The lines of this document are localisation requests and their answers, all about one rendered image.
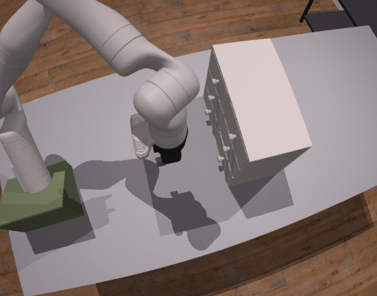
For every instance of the white chest of drawers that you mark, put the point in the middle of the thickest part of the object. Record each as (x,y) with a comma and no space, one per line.
(271,124)

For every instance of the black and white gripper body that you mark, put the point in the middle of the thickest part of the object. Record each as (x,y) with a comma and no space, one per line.
(143,139)

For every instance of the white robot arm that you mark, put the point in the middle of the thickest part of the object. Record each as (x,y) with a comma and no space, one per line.
(158,100)

